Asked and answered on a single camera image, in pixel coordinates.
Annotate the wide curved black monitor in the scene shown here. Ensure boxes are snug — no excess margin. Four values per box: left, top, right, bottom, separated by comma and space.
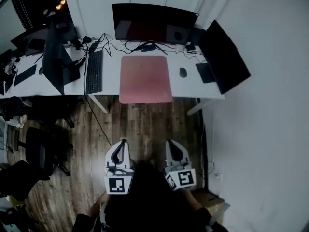
112, 3, 200, 55

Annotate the black office chair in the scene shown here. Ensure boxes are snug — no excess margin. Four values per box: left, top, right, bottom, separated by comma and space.
25, 127, 73, 177

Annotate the slim black keyboard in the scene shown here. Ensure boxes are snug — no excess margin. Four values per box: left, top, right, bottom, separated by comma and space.
14, 64, 38, 87

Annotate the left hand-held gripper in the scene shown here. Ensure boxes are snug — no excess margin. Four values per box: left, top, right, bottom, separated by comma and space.
103, 139, 134, 195

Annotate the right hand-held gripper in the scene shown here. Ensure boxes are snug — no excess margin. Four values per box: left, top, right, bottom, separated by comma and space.
165, 139, 197, 192

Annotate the black monitor with logo back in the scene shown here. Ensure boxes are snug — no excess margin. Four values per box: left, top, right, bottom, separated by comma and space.
42, 20, 82, 96

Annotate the person's black top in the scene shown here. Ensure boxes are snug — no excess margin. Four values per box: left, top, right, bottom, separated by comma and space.
77, 160, 230, 232

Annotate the flat black monitor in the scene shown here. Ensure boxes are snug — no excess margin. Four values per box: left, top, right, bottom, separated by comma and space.
195, 19, 252, 95

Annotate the cardboard box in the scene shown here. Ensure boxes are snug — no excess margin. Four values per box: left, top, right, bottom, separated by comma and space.
193, 188, 230, 224

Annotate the person's right forearm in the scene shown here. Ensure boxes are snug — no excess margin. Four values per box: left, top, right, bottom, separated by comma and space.
185, 189, 204, 211

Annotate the dark padded chair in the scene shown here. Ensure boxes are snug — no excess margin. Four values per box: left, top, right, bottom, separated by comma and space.
0, 160, 51, 202

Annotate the person's left forearm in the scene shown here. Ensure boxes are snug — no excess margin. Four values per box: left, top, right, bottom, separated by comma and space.
88, 192, 109, 218

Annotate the white power strip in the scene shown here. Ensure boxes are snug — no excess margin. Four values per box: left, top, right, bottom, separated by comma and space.
70, 35, 92, 48

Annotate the dark laptop screen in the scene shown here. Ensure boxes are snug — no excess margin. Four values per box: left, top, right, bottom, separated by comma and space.
11, 28, 50, 57

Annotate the white desk leg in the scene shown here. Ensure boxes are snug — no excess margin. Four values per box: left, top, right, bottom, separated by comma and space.
86, 94, 110, 114
187, 98, 213, 116

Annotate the black desk cable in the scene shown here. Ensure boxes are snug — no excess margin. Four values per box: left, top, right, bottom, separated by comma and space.
96, 32, 121, 58

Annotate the thin black cable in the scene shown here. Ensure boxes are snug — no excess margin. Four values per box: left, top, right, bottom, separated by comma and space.
184, 49, 206, 64

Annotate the pink desk mat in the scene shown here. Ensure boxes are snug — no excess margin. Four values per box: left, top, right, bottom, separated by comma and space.
119, 55, 173, 104

